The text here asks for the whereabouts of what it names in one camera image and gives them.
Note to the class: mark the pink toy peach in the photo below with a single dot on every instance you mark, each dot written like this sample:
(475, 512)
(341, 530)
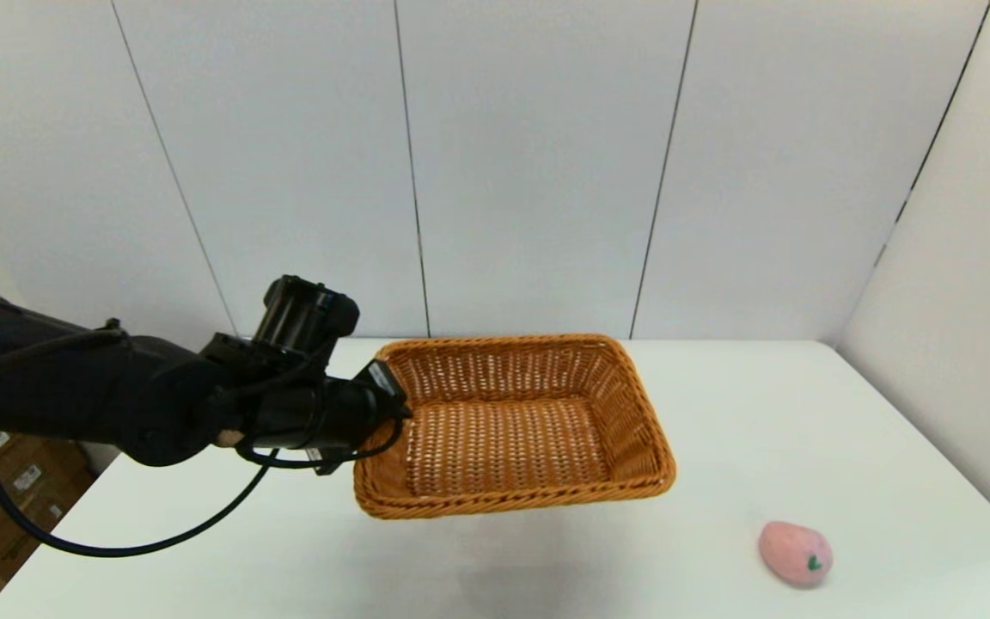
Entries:
(794, 554)

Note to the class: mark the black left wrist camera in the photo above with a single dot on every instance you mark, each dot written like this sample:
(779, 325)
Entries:
(306, 314)

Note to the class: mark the orange wicker basket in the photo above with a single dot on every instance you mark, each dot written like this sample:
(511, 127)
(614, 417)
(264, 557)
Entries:
(504, 447)

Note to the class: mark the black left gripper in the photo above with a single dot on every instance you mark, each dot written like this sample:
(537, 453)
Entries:
(314, 413)

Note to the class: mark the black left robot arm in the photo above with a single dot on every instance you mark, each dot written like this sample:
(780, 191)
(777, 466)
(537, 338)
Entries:
(100, 395)

